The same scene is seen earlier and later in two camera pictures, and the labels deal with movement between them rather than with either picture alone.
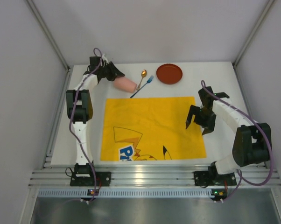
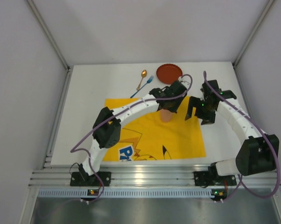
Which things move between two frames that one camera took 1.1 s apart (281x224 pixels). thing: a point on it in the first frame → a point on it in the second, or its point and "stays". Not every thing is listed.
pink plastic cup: (124, 83) → (165, 115)
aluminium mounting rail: (148, 175) stays
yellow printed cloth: (150, 128) stays
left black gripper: (112, 72) → (172, 106)
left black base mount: (103, 179) stays
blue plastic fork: (150, 79) stays
